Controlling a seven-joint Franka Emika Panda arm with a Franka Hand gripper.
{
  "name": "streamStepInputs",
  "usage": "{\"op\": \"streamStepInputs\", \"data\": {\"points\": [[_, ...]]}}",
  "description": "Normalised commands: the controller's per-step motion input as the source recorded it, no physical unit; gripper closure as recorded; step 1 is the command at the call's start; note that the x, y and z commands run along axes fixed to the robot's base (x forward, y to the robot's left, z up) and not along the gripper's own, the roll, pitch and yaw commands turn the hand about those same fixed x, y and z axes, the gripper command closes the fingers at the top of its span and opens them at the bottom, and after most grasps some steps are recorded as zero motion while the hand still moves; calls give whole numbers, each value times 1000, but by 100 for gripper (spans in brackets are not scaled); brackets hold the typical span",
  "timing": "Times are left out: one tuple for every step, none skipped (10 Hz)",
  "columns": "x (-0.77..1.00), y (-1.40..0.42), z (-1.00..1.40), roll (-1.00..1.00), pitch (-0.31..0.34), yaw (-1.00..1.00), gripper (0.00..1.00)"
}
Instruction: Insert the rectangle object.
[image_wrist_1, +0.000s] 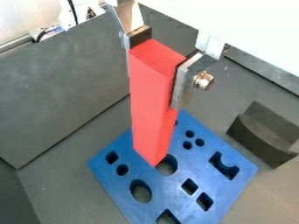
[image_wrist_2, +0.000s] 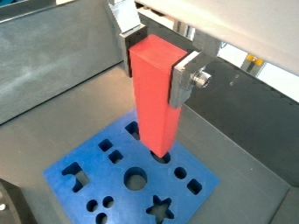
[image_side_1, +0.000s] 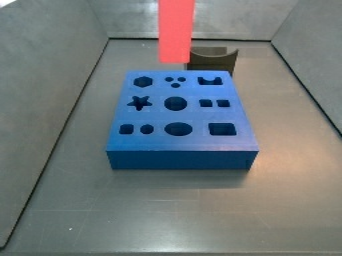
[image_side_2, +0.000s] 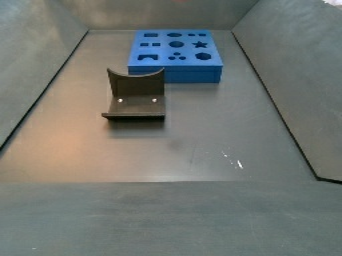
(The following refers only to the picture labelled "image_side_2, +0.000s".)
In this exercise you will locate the black curved holder bracket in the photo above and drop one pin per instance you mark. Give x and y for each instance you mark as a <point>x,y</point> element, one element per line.
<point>137,95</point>

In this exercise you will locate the blue shape sorter box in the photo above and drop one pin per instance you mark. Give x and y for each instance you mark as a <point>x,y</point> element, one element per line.
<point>183,51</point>

